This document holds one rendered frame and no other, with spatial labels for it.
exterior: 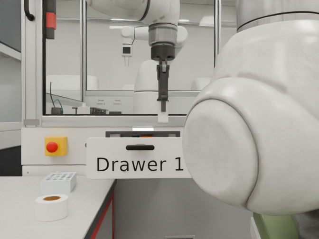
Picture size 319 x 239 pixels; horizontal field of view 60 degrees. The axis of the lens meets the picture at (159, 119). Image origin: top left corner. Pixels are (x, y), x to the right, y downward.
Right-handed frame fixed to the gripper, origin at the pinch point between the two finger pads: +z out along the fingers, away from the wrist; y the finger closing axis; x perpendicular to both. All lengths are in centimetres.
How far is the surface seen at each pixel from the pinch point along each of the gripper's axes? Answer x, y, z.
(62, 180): 29.8, -3.1, 20.1
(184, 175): -5.2, -10.7, 17.4
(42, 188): 35.2, -3.8, 22.2
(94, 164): 19.1, -10.5, 14.3
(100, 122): 22.9, 23.6, 3.4
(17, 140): 86, 92, 16
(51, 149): 39.6, 16.1, 13.2
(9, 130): 86, 82, 9
